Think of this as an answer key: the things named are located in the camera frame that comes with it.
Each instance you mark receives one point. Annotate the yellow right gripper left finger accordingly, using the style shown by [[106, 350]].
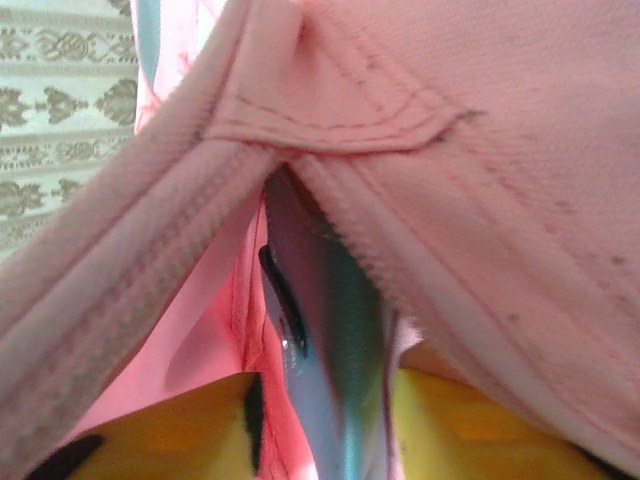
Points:
[[190, 435]]

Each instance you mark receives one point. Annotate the dark blue book yellow label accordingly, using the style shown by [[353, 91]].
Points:
[[305, 415]]

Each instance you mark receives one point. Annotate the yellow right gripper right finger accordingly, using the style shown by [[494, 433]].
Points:
[[450, 440]]

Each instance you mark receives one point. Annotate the pink student backpack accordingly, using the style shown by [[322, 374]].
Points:
[[450, 175]]

